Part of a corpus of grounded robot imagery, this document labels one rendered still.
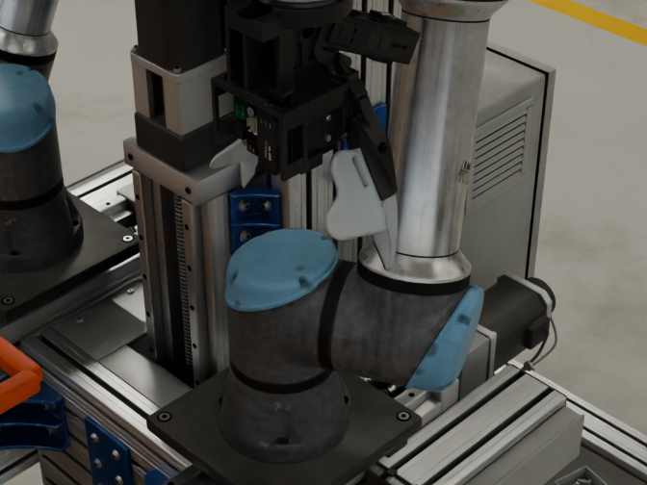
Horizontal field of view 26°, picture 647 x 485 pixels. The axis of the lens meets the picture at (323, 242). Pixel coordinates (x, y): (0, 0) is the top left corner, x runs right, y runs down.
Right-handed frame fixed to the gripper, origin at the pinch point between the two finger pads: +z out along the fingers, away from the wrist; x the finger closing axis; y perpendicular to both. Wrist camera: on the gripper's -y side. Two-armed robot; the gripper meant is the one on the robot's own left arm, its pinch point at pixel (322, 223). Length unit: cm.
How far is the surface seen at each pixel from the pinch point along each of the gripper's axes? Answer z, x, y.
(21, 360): 33, -38, 5
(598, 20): 152, -174, -307
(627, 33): 152, -162, -306
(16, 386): 32.9, -35.1, 7.7
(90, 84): 152, -260, -160
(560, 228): 152, -109, -199
